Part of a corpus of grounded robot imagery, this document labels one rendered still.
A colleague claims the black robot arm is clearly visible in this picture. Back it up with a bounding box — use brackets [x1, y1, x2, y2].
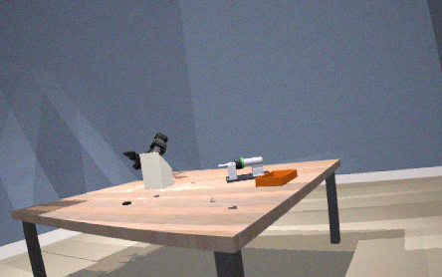
[132, 133, 167, 169]

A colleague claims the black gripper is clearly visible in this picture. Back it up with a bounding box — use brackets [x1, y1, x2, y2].
[124, 151, 141, 162]

